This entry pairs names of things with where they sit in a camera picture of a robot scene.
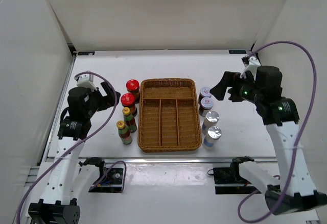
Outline silver top white can front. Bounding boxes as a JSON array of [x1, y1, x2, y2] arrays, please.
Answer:
[[202, 126, 222, 150]]

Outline yellow cap sauce bottle rear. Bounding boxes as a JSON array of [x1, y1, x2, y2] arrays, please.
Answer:
[[122, 107, 137, 133]]

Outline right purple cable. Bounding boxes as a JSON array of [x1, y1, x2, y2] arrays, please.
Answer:
[[237, 40, 317, 222]]

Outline silver white can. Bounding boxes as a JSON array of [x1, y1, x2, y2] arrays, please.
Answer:
[[201, 110, 220, 135], [202, 126, 222, 150]]

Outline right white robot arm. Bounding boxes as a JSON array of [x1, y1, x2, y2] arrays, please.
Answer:
[[210, 66, 326, 215]]

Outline yellow cap sauce bottle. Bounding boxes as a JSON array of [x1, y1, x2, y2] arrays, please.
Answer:
[[116, 120, 132, 144], [122, 107, 137, 133]]

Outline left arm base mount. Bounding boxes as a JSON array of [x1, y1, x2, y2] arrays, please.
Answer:
[[78, 157, 127, 193]]

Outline red lid sauce jar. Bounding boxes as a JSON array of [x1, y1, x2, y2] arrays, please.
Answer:
[[126, 79, 140, 104], [121, 93, 137, 116]]

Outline red lid sauce jar rear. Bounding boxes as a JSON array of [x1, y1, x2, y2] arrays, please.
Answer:
[[126, 79, 140, 104]]

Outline purple lid dark jar front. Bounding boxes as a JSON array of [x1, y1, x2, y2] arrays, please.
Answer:
[[199, 97, 214, 117]]

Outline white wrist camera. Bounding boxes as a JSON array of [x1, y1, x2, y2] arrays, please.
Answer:
[[75, 73, 97, 91], [240, 55, 261, 79]]

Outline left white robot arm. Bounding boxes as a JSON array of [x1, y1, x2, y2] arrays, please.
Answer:
[[28, 81, 120, 223]]

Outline wicker divided basket tray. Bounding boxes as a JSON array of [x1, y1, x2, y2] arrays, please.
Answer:
[[137, 78, 202, 153]]

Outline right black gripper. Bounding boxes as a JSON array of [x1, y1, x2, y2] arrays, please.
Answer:
[[209, 71, 264, 105]]

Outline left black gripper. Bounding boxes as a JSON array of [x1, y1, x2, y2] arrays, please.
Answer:
[[84, 82, 120, 118]]

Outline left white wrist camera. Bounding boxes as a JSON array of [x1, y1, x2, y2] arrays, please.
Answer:
[[75, 73, 97, 91]]

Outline purple lid dark jar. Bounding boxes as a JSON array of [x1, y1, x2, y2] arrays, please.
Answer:
[[199, 97, 214, 117], [198, 86, 212, 104]]

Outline yellow cap sauce bottle front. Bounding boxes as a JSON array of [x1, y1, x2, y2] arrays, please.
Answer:
[[116, 120, 132, 144]]

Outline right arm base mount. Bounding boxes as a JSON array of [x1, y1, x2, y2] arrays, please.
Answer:
[[207, 156, 260, 195]]

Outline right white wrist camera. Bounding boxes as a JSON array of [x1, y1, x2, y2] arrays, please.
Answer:
[[240, 55, 261, 79]]

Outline red lid sauce jar front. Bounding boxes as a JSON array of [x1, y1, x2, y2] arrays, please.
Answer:
[[121, 93, 137, 116]]

